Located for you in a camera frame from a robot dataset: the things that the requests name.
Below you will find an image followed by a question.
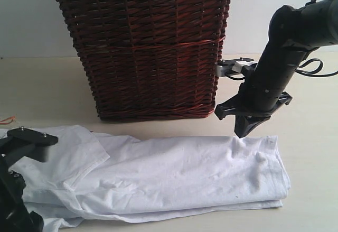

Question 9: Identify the white t-shirt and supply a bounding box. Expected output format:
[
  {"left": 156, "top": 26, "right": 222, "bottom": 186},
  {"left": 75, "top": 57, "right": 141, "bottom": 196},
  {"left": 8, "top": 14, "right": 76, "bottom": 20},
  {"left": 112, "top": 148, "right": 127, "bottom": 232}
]
[{"left": 12, "top": 125, "right": 290, "bottom": 231}]

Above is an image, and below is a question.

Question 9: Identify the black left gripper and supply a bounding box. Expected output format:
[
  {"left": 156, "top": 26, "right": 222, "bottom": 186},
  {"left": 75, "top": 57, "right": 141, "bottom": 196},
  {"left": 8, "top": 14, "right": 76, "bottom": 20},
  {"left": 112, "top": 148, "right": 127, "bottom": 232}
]
[{"left": 1, "top": 147, "right": 44, "bottom": 231}]

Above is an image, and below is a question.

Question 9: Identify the dark red wicker basket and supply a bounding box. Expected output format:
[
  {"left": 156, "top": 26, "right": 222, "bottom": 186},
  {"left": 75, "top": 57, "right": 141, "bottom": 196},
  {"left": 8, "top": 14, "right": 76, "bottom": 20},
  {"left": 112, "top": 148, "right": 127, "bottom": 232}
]
[{"left": 57, "top": 0, "right": 230, "bottom": 122}]

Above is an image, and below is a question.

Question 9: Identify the orange clothing tag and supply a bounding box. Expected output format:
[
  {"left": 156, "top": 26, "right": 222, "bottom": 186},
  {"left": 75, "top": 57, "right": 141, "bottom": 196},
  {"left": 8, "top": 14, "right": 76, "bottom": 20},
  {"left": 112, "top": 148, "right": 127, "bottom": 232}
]
[{"left": 0, "top": 116, "right": 16, "bottom": 125}]

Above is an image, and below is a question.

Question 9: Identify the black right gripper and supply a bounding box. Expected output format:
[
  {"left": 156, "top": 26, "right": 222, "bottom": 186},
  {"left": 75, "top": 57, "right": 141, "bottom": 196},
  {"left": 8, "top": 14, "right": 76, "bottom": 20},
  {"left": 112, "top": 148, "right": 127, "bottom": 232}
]
[{"left": 214, "top": 65, "right": 293, "bottom": 138}]

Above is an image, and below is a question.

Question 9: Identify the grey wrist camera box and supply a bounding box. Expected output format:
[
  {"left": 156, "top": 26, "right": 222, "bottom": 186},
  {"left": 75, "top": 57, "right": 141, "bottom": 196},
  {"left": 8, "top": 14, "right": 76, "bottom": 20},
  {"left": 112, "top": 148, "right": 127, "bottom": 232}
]
[{"left": 1, "top": 127, "right": 59, "bottom": 166}]

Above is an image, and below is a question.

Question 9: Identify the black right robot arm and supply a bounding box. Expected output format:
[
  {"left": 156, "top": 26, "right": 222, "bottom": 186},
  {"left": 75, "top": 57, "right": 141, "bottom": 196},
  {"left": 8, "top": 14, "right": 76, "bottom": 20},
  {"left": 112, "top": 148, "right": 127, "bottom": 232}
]
[{"left": 215, "top": 0, "right": 337, "bottom": 138}]

